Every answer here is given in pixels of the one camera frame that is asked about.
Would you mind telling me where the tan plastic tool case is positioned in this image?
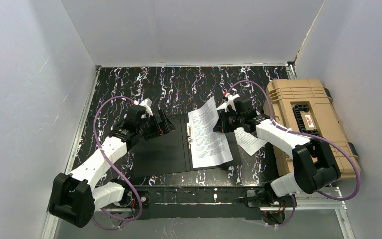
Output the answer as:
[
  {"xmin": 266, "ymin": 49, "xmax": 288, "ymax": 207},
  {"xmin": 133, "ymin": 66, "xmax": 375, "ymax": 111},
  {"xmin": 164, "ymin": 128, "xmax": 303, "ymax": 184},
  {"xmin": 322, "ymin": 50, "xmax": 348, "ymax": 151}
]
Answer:
[{"xmin": 263, "ymin": 78, "xmax": 359, "ymax": 164}]

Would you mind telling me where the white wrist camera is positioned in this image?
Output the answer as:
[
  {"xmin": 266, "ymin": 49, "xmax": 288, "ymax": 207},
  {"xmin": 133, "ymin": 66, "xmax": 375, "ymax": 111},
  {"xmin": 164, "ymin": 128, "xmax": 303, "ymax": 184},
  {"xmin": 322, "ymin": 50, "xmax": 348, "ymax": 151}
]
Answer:
[
  {"xmin": 133, "ymin": 98, "xmax": 153, "ymax": 116},
  {"xmin": 216, "ymin": 93, "xmax": 240, "ymax": 112}
]

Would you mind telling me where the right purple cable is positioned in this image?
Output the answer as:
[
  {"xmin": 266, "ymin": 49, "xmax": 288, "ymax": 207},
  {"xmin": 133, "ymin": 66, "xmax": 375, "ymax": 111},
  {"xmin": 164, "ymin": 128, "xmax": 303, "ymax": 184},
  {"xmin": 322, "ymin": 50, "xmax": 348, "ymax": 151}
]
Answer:
[{"xmin": 224, "ymin": 80, "xmax": 362, "ymax": 228}]

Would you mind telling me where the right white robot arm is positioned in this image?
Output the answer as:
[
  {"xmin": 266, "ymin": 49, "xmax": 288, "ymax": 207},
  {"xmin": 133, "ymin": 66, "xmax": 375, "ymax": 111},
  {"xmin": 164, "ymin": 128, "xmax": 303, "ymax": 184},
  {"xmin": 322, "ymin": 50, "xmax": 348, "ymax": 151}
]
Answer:
[{"xmin": 213, "ymin": 97, "xmax": 341, "ymax": 199}]

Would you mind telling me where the beige file folder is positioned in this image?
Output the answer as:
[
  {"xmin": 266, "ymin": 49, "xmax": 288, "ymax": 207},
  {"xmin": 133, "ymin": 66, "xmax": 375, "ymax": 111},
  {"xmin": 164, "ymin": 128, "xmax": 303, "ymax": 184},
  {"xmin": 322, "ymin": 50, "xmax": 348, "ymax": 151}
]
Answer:
[{"xmin": 130, "ymin": 113, "xmax": 243, "ymax": 179}]

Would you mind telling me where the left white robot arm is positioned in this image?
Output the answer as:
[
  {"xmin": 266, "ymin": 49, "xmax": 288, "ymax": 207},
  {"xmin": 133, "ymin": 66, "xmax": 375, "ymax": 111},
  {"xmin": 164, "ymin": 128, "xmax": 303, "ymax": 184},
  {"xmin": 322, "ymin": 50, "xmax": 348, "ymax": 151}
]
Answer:
[{"xmin": 49, "ymin": 104, "xmax": 175, "ymax": 228}]

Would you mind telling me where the aluminium frame rail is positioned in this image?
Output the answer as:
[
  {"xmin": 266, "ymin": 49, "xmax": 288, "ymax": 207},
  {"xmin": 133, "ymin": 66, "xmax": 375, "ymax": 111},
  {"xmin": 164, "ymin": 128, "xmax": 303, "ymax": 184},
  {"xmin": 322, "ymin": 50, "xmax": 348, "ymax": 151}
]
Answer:
[{"xmin": 44, "ymin": 199, "xmax": 355, "ymax": 239}]

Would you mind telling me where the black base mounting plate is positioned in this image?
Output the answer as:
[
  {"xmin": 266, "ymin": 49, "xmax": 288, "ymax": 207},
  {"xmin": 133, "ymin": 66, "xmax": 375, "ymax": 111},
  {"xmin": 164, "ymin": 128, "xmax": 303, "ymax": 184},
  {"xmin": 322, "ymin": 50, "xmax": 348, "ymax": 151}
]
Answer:
[{"xmin": 100, "ymin": 186, "xmax": 297, "ymax": 221}]

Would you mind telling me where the printed white paper sheet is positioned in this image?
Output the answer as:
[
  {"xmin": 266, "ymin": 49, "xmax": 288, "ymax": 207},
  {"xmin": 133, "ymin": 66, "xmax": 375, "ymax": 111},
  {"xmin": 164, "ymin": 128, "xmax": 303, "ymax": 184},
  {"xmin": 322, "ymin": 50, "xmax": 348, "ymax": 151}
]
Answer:
[{"xmin": 188, "ymin": 97, "xmax": 233, "ymax": 168}]

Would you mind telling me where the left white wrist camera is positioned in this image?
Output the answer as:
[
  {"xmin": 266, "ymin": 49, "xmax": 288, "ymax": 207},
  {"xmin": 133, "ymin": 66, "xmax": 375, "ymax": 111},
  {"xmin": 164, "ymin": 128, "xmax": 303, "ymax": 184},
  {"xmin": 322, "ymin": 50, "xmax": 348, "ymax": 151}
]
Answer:
[{"xmin": 133, "ymin": 98, "xmax": 153, "ymax": 116}]

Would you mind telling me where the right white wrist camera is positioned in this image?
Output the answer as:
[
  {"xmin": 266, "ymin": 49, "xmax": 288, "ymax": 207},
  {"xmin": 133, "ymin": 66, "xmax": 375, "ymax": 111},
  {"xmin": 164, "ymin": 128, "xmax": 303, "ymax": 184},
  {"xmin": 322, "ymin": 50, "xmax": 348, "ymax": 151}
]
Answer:
[{"xmin": 216, "ymin": 93, "xmax": 240, "ymax": 112}]

